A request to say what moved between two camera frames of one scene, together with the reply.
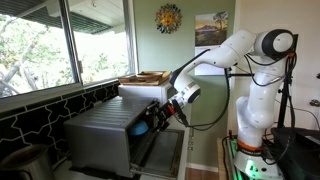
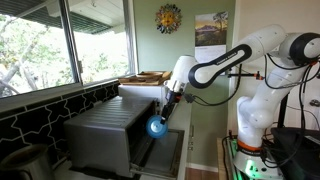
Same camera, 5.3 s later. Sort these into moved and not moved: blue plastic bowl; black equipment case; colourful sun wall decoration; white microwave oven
Moved: blue plastic bowl
Not moved: white microwave oven; black equipment case; colourful sun wall decoration
